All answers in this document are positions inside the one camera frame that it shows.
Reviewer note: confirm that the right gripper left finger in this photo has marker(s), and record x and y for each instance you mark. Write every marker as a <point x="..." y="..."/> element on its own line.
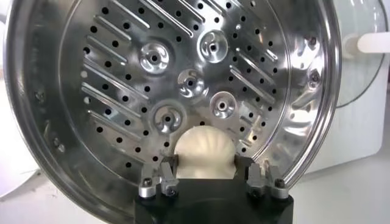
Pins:
<point x="166" y="179"/>

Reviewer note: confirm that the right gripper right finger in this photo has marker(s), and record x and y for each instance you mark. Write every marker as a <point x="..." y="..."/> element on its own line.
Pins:
<point x="259" y="181"/>

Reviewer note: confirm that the white steamed baozi bun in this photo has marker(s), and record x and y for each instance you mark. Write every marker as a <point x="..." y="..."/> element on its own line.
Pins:
<point x="204" y="152"/>

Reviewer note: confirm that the stainless steel steamer basket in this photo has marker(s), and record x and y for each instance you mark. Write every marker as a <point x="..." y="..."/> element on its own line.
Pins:
<point x="122" y="76"/>

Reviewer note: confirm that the white electric cooker pot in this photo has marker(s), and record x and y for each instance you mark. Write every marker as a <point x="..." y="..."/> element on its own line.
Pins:
<point x="350" y="137"/>

